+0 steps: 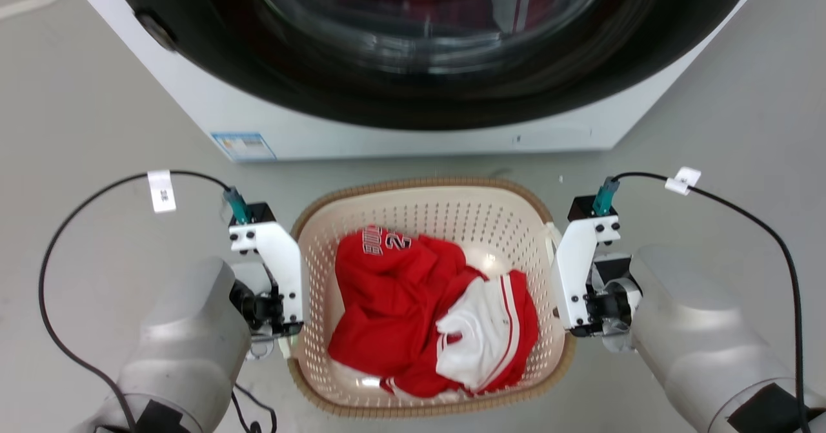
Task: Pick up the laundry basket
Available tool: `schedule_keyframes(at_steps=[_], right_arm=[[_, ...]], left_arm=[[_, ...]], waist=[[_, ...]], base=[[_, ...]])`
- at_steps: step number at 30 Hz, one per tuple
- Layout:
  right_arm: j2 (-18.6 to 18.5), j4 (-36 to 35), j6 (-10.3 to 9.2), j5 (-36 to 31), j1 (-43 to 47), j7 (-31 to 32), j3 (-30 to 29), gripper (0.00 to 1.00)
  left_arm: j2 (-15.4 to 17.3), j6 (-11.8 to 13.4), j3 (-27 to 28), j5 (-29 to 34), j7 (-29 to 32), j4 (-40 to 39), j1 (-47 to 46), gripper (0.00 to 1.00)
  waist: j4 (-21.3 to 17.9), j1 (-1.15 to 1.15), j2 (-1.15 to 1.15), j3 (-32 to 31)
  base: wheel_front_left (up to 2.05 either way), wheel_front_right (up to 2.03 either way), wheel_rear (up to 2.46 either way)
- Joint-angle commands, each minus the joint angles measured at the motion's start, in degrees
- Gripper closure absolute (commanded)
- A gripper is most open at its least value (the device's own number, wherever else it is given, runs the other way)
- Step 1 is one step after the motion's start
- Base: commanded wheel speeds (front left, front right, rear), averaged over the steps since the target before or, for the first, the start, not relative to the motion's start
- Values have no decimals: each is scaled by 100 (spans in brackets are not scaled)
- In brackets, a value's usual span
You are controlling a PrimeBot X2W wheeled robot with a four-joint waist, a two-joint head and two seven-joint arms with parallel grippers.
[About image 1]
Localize black round washer door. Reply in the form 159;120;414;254
106;0;760;131

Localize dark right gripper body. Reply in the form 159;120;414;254
570;255;643;355

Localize white tag on left cable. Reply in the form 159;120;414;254
147;170;177;214

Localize red sports jersey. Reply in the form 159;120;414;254
328;225;491;399

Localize blue white energy label sticker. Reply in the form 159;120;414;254
211;132;277;163

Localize white tag on cable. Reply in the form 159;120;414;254
147;170;177;214
665;166;702;196

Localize white red-striped shorts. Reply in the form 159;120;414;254
436;270;539;395

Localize white front-load washing machine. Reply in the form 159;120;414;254
59;0;777;163

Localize beige perforated laundry basket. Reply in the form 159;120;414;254
287;176;577;419

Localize red laundry inside drum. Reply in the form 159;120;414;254
336;0;569;37

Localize white tag on right cable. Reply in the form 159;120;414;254
665;166;702;196

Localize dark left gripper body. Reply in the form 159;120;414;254
230;281;304;360

